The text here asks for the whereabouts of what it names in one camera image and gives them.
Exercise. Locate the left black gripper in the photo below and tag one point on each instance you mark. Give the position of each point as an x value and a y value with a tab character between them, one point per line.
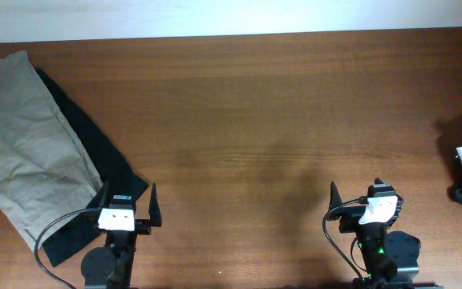
142	225

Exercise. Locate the dark folded cloth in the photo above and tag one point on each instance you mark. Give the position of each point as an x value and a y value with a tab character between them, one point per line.
456	190

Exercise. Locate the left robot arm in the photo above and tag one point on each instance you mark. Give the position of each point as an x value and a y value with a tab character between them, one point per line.
110	266

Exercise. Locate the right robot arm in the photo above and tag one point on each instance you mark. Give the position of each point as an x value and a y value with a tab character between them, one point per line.
379	258

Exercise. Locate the black garment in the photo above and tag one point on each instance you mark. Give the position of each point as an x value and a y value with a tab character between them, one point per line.
109	163

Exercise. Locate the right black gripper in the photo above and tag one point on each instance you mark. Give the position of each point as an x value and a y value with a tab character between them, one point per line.
351	217

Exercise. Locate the khaki green shorts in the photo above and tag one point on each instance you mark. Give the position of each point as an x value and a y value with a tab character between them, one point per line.
45	171

